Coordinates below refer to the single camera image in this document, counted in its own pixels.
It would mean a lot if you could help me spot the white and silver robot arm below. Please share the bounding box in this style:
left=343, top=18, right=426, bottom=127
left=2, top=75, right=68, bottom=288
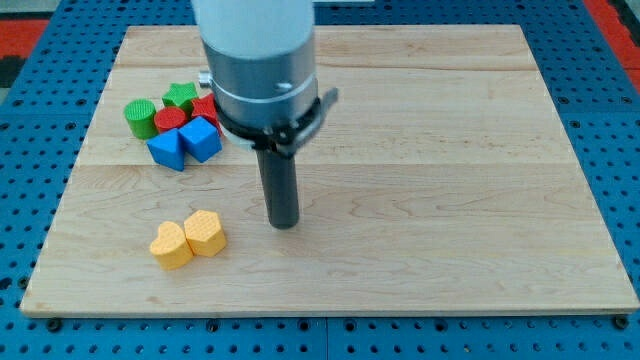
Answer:
left=192, top=0, right=318, bottom=128

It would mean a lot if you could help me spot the yellow hexagon block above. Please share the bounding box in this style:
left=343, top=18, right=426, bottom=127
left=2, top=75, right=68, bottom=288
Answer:
left=184, top=210, right=227, bottom=257

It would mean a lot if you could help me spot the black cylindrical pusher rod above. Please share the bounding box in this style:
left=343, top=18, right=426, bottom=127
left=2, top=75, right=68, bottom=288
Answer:
left=256, top=150, right=299, bottom=230

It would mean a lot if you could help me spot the light wooden board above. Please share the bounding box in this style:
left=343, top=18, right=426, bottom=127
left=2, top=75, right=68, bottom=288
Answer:
left=21, top=25, right=639, bottom=318

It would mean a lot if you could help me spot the blue cube block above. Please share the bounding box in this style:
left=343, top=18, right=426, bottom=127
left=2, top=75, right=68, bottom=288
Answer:
left=178, top=117, right=222, bottom=163

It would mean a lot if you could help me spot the red star block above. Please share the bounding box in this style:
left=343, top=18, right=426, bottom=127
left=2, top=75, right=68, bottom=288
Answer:
left=191, top=93, right=221, bottom=134

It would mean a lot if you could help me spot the blue triangle block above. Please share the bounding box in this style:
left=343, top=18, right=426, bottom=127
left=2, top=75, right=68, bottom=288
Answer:
left=146, top=129, right=185, bottom=171

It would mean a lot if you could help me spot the green star block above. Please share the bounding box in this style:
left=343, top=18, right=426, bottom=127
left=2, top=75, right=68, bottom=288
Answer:
left=162, top=82, right=198, bottom=116

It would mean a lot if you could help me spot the yellow heart block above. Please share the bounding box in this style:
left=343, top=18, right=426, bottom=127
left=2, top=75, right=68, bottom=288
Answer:
left=149, top=221, right=194, bottom=270

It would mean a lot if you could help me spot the red cylinder block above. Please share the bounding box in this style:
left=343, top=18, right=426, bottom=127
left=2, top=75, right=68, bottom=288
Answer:
left=153, top=106, right=187, bottom=133

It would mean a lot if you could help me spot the green cylinder block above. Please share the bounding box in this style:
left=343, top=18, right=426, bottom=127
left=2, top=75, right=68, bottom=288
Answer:
left=123, top=99, right=158, bottom=140

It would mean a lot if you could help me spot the black clamp ring with lever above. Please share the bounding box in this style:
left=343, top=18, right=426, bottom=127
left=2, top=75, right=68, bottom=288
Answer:
left=213, top=87, right=340, bottom=160

